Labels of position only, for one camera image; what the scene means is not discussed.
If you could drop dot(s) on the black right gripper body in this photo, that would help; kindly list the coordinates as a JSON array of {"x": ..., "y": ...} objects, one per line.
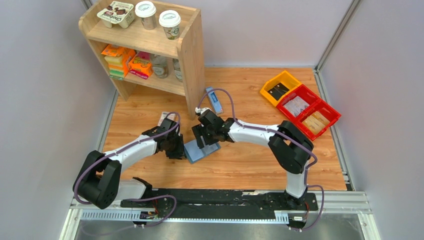
[{"x": 208, "y": 135}]

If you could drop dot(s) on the blue rectangular box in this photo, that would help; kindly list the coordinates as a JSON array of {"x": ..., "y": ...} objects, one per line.
[{"x": 214, "y": 101}]

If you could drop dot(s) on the blue leather card holder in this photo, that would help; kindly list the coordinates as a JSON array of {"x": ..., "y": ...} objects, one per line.
[{"x": 195, "y": 154}]

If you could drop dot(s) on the right glass jar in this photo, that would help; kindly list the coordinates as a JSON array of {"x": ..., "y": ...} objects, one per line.
[{"x": 177, "y": 69}]

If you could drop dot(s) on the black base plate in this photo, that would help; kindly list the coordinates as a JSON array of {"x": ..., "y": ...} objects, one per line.
[{"x": 226, "y": 204}]

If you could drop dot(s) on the stack of coloured sponges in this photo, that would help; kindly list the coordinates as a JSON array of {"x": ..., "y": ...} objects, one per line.
[{"x": 115, "y": 65}]

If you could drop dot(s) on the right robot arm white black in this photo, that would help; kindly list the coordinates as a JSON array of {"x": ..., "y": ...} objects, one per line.
[{"x": 291, "y": 148}]

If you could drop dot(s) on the glass jar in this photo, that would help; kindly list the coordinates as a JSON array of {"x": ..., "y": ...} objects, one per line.
[
  {"x": 159, "y": 65},
  {"x": 177, "y": 69}
]

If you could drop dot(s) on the aluminium rail frame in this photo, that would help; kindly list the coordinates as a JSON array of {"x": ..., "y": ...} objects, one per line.
[{"x": 330, "y": 202}]

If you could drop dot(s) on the left white lidded paper cup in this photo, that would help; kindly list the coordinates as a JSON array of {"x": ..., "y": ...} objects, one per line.
[{"x": 146, "y": 11}]

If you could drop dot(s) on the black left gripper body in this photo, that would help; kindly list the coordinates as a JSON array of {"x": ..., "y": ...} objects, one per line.
[{"x": 175, "y": 149}]

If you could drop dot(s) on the orange pink snack bag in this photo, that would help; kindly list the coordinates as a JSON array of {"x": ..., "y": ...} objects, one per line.
[{"x": 140, "y": 65}]

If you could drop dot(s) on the yellow plastic bin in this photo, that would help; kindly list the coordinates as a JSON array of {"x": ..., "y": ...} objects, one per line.
[{"x": 284, "y": 78}]

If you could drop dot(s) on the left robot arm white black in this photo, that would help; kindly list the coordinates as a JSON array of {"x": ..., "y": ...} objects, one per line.
[{"x": 99, "y": 180}]

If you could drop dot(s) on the left glass jar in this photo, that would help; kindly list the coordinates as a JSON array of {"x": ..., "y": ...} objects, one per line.
[{"x": 159, "y": 65}]

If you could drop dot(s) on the small pink packet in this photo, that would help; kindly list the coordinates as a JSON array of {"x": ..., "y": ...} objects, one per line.
[{"x": 165, "y": 115}]

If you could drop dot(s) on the wooden shelf unit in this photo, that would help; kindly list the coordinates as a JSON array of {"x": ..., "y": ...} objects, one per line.
[{"x": 188, "y": 49}]

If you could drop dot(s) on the orange snack box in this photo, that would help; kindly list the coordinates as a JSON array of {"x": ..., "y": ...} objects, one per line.
[{"x": 116, "y": 51}]

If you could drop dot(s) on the right white lidded paper cup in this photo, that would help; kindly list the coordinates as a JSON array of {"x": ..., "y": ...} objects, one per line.
[{"x": 170, "y": 21}]

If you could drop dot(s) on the red plastic bin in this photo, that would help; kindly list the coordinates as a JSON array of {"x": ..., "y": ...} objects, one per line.
[
  {"x": 316, "y": 119},
  {"x": 297, "y": 102}
]

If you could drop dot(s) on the middle red plastic bin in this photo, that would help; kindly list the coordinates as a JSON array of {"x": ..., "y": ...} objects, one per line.
[{"x": 297, "y": 102}]

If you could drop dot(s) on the chocolate pudding cup pack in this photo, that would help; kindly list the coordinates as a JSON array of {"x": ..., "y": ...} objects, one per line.
[{"x": 117, "y": 13}]

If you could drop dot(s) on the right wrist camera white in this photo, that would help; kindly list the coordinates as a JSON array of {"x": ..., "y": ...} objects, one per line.
[{"x": 199, "y": 111}]

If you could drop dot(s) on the white lidded paper cup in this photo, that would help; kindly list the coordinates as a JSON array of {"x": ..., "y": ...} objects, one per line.
[
  {"x": 170, "y": 21},
  {"x": 146, "y": 11}
]

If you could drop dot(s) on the near red plastic bin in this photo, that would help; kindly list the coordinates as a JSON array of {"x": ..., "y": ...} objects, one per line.
[{"x": 316, "y": 119}]

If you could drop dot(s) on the black card in yellow bin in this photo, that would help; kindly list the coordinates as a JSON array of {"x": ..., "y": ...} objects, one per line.
[{"x": 278, "y": 91}]

